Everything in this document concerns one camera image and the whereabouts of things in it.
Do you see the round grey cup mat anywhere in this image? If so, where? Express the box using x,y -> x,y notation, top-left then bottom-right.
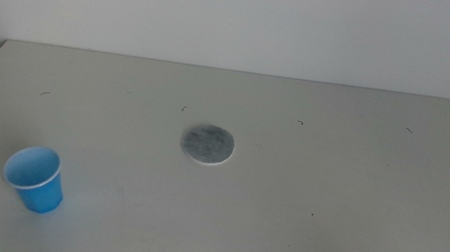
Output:
178,120 -> 238,170

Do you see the blue plastic cup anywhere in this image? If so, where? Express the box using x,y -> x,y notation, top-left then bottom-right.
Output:
0,141 -> 71,218

